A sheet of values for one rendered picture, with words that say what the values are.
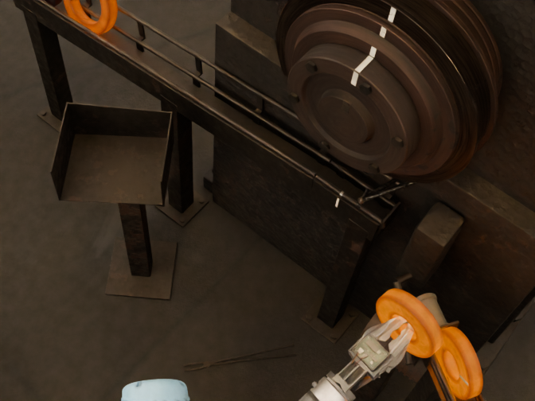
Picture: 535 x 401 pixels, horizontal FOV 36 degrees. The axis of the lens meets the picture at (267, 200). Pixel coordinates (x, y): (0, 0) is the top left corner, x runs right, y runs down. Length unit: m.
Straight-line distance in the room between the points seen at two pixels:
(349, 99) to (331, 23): 0.14
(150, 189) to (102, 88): 1.01
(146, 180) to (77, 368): 0.71
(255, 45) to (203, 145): 0.93
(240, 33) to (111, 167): 0.47
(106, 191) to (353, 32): 0.85
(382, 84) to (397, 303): 0.45
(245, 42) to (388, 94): 0.61
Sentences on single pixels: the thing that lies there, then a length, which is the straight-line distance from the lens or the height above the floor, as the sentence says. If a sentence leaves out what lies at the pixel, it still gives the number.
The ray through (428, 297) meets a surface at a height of 0.70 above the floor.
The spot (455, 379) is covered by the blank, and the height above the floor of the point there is 0.69.
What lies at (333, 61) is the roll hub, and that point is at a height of 1.24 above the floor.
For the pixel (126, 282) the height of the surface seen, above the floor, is 0.01.
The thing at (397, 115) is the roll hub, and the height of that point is 1.21.
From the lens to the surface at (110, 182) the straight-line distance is 2.09.
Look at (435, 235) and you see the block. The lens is 1.84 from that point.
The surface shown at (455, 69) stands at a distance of 1.45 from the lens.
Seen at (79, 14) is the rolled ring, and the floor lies 0.62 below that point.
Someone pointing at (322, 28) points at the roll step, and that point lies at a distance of 1.54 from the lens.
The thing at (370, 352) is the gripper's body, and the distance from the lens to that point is 1.61.
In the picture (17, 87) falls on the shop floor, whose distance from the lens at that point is 3.06.
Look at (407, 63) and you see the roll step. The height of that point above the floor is 1.27.
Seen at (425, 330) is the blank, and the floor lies 0.89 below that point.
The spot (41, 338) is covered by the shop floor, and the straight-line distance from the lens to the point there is 2.58.
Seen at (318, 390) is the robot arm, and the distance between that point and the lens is 1.63.
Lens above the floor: 2.38
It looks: 60 degrees down
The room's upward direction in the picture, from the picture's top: 8 degrees clockwise
